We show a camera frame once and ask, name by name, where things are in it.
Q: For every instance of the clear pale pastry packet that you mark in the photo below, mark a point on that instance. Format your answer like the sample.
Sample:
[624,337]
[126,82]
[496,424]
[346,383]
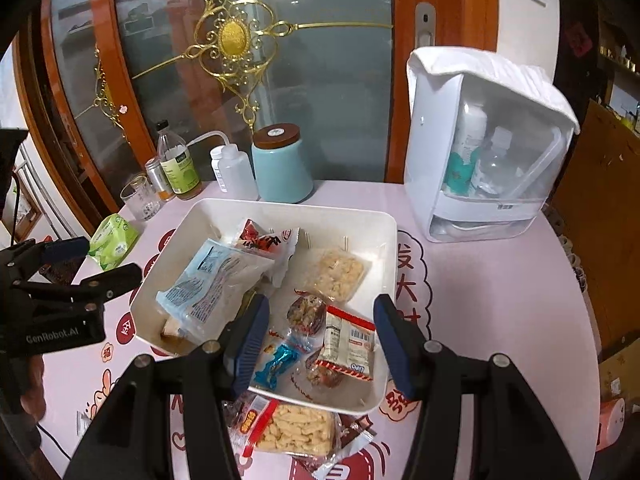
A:
[340,272]

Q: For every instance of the dark brown snack packet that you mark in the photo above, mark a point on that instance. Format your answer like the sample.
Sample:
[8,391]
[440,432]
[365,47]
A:
[352,432]

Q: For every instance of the yellow cracker packet red end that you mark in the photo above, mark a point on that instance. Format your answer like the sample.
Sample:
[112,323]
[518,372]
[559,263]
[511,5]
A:
[295,430]

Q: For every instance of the small nut bar packet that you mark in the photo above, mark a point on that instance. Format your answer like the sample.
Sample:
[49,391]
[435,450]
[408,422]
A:
[307,312]

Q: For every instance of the small blue candy packet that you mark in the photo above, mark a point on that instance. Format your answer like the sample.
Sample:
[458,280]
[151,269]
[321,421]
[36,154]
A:
[275,365]

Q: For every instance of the light blue canister brown lid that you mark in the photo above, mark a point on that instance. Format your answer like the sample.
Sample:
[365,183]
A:
[282,170]

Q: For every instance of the red and white snack packet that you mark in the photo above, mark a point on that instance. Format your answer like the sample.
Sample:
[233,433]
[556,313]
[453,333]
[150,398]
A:
[265,242]

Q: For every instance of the clear plastic bottle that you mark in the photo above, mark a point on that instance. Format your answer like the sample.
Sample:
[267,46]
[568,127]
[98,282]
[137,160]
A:
[495,165]

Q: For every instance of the white packet red trim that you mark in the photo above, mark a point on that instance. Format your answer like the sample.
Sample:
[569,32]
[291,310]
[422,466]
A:
[347,345]

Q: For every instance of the white plastic tray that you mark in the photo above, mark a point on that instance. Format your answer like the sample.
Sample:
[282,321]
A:
[350,225]

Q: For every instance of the glass door gold ornament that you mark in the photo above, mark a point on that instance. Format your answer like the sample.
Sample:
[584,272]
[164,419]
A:
[325,85]

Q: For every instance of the teal and white bottle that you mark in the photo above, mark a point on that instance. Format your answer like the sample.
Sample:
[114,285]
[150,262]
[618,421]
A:
[462,165]

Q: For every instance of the orange wooden cabinet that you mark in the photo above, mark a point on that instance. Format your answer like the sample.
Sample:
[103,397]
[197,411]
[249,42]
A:
[600,185]

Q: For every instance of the small metal can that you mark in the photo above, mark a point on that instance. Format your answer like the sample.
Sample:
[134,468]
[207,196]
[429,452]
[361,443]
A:
[157,180]

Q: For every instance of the clear mixed nut packet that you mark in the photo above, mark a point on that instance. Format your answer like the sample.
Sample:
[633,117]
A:
[320,375]

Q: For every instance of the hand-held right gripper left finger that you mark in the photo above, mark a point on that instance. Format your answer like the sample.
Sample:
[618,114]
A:
[247,345]

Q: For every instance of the clear glass cup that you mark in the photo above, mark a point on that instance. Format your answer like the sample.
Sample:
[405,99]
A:
[141,200]

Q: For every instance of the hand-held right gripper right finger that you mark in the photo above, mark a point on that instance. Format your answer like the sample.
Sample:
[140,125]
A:
[395,345]

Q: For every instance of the red paper decoration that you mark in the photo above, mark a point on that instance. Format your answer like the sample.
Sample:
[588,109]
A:
[580,40]

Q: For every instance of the white folded cloth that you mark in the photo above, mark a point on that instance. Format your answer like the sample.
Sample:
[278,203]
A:
[500,75]

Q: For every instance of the white cosmetic organizer box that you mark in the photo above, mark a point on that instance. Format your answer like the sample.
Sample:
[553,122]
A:
[425,160]

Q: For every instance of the brown wafer packet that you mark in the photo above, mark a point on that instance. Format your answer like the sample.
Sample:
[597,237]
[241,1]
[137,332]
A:
[175,337]

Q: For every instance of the large pale blue packet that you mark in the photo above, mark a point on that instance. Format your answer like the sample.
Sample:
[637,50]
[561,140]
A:
[215,280]

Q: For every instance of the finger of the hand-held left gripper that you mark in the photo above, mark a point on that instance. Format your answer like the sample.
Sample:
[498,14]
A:
[65,250]
[115,277]

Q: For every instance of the group of small jars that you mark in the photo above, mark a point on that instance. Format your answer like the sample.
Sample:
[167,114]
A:
[631,115]

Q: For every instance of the white squeeze bottle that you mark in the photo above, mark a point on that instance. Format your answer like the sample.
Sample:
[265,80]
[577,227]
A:
[235,170]

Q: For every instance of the green tissue pack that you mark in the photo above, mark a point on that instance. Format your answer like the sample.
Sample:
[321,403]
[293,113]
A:
[112,242]

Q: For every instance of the glass bottle green label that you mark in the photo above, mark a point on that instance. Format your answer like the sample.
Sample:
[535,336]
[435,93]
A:
[180,170]

